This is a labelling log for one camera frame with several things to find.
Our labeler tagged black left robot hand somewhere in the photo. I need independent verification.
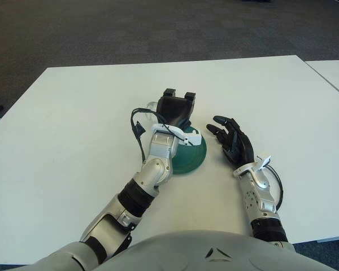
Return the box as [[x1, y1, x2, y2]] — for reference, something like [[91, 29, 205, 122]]
[[156, 88, 197, 130]]

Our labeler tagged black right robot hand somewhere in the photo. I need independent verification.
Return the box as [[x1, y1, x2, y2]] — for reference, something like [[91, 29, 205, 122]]
[[206, 115, 255, 170]]

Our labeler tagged clear bottle with blue cap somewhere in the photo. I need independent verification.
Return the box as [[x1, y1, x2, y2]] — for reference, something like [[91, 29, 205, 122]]
[[142, 100, 159, 121]]

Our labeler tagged green round plate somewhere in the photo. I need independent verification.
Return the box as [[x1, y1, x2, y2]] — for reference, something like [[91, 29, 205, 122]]
[[171, 126, 208, 176]]

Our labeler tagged grey robot torso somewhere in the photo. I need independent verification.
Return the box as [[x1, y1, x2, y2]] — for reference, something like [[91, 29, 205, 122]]
[[25, 230, 339, 271]]

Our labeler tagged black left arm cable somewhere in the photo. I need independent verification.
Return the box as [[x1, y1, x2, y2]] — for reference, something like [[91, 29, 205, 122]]
[[129, 108, 170, 164]]

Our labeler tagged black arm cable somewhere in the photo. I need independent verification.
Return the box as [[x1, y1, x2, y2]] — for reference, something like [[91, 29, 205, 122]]
[[129, 108, 170, 164], [264, 165, 283, 211]]

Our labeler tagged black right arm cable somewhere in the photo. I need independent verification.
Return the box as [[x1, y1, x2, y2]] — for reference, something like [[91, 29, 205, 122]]
[[264, 165, 283, 211]]

